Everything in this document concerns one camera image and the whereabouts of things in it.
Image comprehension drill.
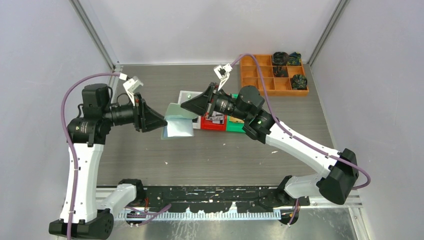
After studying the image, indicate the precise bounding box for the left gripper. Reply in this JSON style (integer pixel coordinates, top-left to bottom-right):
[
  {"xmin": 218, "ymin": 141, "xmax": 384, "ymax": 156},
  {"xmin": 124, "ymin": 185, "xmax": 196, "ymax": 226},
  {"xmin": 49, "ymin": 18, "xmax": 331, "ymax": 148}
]
[{"xmin": 102, "ymin": 92, "xmax": 168, "ymax": 132}]

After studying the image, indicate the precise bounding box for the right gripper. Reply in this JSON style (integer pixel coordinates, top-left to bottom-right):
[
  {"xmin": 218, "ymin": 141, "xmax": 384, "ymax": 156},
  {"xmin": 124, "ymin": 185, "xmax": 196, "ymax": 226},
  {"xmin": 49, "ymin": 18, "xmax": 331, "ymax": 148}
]
[{"xmin": 181, "ymin": 81, "xmax": 251, "ymax": 121}]

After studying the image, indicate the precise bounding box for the green card holder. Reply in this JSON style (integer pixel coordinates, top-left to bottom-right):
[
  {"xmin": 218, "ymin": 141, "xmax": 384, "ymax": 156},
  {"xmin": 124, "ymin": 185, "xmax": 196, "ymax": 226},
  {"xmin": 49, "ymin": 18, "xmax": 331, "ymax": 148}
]
[{"xmin": 161, "ymin": 103, "xmax": 199, "ymax": 140}]

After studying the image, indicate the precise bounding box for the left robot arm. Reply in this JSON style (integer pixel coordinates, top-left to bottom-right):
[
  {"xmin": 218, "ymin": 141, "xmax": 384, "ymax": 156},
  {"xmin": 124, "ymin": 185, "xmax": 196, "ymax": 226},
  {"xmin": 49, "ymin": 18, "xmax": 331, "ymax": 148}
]
[{"xmin": 48, "ymin": 83, "xmax": 167, "ymax": 240}]

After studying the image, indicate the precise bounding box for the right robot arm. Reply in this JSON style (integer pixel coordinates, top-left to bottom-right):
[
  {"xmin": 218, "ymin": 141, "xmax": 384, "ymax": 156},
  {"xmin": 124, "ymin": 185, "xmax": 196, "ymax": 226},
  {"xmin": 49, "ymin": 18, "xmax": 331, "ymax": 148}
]
[{"xmin": 181, "ymin": 82, "xmax": 359, "ymax": 206}]

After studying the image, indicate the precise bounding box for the silver cards stack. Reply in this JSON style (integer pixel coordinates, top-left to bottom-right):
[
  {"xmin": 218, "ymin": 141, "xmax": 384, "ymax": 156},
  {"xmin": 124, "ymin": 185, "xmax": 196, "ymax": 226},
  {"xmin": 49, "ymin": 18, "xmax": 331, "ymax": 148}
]
[{"xmin": 204, "ymin": 111, "xmax": 226, "ymax": 125}]

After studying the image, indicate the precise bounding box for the white plastic bin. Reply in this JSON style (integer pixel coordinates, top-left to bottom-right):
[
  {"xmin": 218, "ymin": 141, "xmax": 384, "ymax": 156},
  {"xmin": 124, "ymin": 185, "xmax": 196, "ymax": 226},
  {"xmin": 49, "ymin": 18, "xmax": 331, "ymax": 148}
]
[{"xmin": 178, "ymin": 90, "xmax": 208, "ymax": 130}]

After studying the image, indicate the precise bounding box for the red plastic bin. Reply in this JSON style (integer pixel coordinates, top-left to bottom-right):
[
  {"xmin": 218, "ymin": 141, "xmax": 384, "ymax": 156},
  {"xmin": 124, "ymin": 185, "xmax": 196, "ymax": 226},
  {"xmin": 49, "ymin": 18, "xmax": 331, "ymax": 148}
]
[{"xmin": 200, "ymin": 111, "xmax": 227, "ymax": 132}]

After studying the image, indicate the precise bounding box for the green plastic bin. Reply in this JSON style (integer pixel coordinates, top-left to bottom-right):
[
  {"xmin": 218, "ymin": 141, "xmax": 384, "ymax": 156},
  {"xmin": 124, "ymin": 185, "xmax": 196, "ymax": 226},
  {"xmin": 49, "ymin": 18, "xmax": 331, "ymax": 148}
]
[{"xmin": 225, "ymin": 115, "xmax": 245, "ymax": 134}]

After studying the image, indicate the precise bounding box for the wooden compartment tray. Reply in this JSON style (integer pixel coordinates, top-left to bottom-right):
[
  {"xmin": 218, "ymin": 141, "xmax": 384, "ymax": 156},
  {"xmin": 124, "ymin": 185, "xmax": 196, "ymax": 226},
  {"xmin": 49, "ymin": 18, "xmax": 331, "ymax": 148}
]
[{"xmin": 239, "ymin": 54, "xmax": 310, "ymax": 97}]

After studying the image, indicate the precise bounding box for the dark rolled cloth middle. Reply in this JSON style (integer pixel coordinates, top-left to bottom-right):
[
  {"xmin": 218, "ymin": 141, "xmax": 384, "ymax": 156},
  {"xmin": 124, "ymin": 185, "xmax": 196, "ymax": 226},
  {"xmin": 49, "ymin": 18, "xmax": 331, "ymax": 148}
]
[{"xmin": 272, "ymin": 65, "xmax": 289, "ymax": 78}]

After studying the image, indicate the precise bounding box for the dark rolled cloth top-left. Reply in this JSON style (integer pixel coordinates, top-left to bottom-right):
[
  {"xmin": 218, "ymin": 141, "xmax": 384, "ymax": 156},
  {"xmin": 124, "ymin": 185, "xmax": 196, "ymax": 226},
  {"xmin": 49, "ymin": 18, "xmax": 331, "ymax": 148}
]
[{"xmin": 271, "ymin": 51, "xmax": 290, "ymax": 66}]

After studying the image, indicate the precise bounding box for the green rolled cloth bottom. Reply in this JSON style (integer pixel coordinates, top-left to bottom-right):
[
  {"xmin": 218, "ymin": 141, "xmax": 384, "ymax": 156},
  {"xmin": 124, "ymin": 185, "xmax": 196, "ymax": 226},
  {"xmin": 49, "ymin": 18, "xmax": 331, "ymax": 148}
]
[{"xmin": 290, "ymin": 74, "xmax": 308, "ymax": 90}]

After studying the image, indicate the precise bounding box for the green rolled cloth top-right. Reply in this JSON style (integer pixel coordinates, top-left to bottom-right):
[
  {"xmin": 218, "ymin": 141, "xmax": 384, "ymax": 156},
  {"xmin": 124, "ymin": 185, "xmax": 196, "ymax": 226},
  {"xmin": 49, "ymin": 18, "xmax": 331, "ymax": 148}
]
[{"xmin": 287, "ymin": 52, "xmax": 302, "ymax": 66}]

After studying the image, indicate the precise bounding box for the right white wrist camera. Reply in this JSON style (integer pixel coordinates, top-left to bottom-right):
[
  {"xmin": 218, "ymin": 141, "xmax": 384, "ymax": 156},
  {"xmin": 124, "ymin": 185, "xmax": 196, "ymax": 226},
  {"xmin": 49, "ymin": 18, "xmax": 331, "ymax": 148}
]
[{"xmin": 213, "ymin": 63, "xmax": 233, "ymax": 91}]

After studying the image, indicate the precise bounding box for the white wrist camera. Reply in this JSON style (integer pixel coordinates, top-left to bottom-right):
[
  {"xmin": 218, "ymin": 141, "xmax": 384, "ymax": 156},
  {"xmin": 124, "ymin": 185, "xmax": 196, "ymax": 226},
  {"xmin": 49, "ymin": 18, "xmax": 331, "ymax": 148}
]
[
  {"xmin": 119, "ymin": 73, "xmax": 144, "ymax": 106},
  {"xmin": 213, "ymin": 63, "xmax": 233, "ymax": 91}
]

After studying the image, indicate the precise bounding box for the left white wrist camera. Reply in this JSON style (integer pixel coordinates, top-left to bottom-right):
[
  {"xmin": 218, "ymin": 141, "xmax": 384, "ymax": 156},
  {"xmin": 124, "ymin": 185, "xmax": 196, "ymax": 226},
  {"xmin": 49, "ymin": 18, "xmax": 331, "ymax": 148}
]
[{"xmin": 119, "ymin": 73, "xmax": 144, "ymax": 106}]

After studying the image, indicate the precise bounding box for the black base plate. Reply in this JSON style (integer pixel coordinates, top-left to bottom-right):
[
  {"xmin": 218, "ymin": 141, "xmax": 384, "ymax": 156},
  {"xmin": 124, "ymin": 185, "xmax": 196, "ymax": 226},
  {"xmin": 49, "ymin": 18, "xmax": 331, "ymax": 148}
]
[{"xmin": 128, "ymin": 185, "xmax": 295, "ymax": 213}]

